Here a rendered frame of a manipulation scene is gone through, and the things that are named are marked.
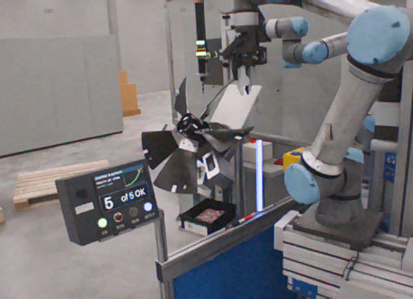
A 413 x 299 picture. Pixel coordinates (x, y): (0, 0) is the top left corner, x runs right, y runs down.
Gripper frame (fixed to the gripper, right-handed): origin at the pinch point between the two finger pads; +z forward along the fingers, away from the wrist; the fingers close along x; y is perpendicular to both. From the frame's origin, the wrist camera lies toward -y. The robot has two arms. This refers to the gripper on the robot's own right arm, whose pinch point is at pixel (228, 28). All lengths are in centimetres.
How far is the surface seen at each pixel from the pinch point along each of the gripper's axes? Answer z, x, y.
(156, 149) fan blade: 48, -6, 60
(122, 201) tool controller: -13, -75, 51
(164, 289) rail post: -11, -61, 90
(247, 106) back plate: 14, 34, 41
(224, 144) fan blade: -3, -11, 50
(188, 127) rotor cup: 22, -6, 45
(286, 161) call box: -20, 15, 62
